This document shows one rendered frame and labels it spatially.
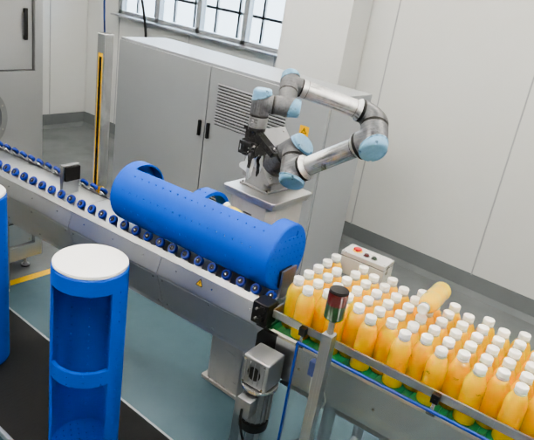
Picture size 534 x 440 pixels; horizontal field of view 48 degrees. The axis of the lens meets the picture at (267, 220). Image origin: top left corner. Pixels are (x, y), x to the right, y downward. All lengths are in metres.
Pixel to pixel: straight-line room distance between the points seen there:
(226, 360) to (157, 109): 2.44
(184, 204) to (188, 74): 2.33
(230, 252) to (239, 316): 0.27
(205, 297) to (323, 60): 2.99
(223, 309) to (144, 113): 2.93
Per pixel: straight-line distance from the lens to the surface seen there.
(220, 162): 4.55
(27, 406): 3.03
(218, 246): 2.37
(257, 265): 2.28
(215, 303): 2.48
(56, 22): 7.63
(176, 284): 2.60
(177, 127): 4.84
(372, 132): 2.44
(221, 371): 3.33
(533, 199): 4.78
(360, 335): 2.08
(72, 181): 3.20
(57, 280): 2.26
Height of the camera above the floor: 2.11
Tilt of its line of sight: 22 degrees down
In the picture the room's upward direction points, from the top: 9 degrees clockwise
